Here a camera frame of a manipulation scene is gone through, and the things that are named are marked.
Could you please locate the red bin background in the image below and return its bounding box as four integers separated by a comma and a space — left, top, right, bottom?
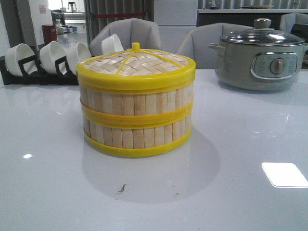
41, 24, 57, 45

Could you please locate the white cabinet background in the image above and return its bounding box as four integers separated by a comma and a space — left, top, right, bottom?
154, 0, 198, 53

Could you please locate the white bowl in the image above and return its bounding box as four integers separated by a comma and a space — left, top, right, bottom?
66, 42, 91, 75
5, 43, 34, 77
101, 34, 124, 55
39, 41, 66, 75

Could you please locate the bamboo steamer basket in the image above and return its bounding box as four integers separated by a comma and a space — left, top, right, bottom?
80, 83, 193, 128
83, 115, 192, 157

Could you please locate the white bowl right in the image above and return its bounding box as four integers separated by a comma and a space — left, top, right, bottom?
101, 34, 124, 55

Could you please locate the grey chair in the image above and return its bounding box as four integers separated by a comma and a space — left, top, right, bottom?
280, 13, 308, 32
89, 18, 162, 56
176, 23, 249, 69

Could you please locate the grey chair far right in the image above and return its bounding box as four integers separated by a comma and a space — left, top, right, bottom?
280, 13, 308, 32

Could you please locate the black dish rack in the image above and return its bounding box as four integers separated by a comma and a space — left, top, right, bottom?
0, 55, 78, 85

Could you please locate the woven bamboo steamer lid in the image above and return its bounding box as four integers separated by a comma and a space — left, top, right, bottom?
76, 42, 196, 94

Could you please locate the green electric cooking pot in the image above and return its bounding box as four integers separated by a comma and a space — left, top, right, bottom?
209, 42, 308, 91

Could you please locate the white bowl far left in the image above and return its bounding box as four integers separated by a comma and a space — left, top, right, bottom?
5, 43, 34, 77

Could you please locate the grey chair left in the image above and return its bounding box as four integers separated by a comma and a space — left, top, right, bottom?
89, 18, 162, 56

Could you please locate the glass pot lid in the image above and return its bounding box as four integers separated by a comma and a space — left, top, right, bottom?
220, 18, 305, 46

